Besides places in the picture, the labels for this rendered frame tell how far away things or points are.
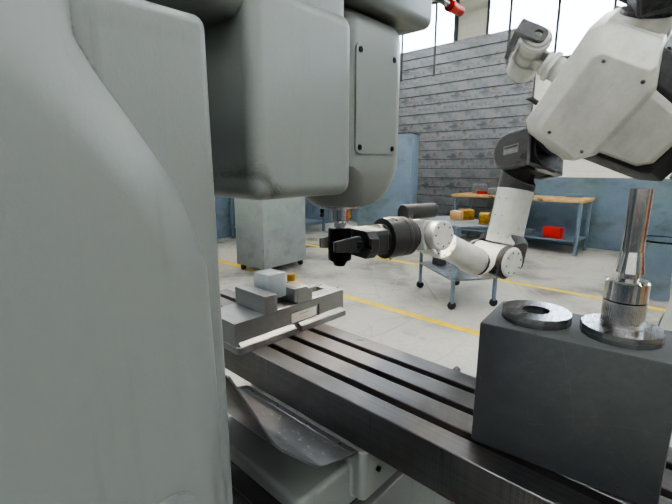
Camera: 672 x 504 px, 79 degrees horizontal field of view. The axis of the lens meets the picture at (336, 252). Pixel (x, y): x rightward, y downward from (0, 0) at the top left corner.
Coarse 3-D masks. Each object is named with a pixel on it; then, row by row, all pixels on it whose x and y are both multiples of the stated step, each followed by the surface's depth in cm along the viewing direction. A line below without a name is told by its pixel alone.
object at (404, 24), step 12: (348, 0) 62; (360, 0) 62; (372, 0) 63; (384, 0) 64; (396, 0) 66; (408, 0) 69; (420, 0) 71; (360, 12) 67; (372, 12) 67; (384, 12) 67; (396, 12) 68; (408, 12) 69; (420, 12) 72; (396, 24) 72; (408, 24) 72; (420, 24) 73
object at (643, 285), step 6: (612, 276) 52; (606, 282) 51; (612, 282) 50; (618, 282) 50; (624, 282) 50; (630, 282) 50; (636, 282) 50; (642, 282) 50; (648, 282) 50; (612, 288) 50; (618, 288) 50; (624, 288) 49; (630, 288) 49; (636, 288) 49; (642, 288) 49; (648, 288) 49
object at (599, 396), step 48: (480, 336) 57; (528, 336) 53; (576, 336) 52; (624, 336) 49; (480, 384) 58; (528, 384) 54; (576, 384) 51; (624, 384) 48; (480, 432) 60; (528, 432) 55; (576, 432) 52; (624, 432) 49; (624, 480) 49
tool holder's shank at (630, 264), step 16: (640, 192) 48; (640, 208) 48; (624, 224) 50; (640, 224) 48; (624, 240) 50; (640, 240) 49; (624, 256) 50; (640, 256) 49; (624, 272) 50; (640, 272) 49
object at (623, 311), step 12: (612, 300) 51; (624, 300) 50; (636, 300) 49; (648, 300) 50; (612, 312) 51; (624, 312) 50; (636, 312) 49; (612, 324) 51; (624, 324) 50; (636, 324) 50
